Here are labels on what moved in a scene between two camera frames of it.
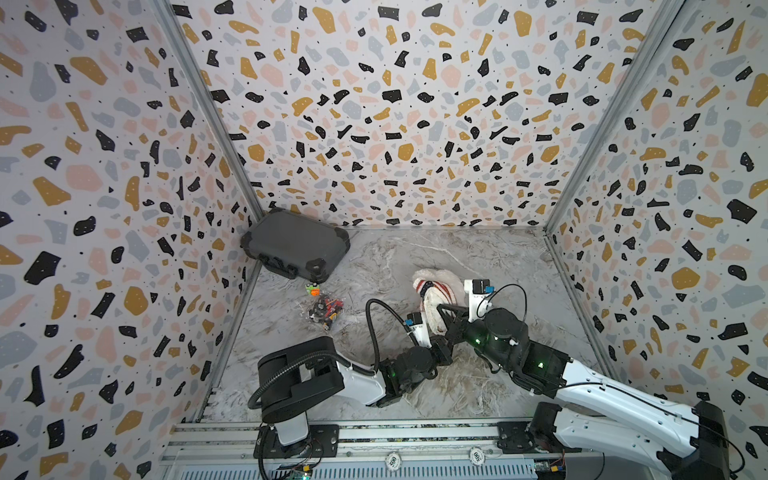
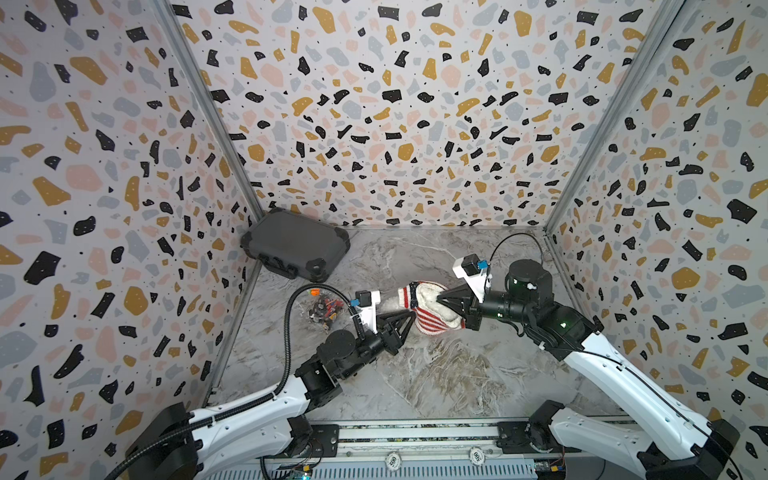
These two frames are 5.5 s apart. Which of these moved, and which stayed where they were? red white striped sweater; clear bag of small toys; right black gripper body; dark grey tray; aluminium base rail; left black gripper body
Moved: right black gripper body; red white striped sweater; left black gripper body
Stayed: aluminium base rail; dark grey tray; clear bag of small toys
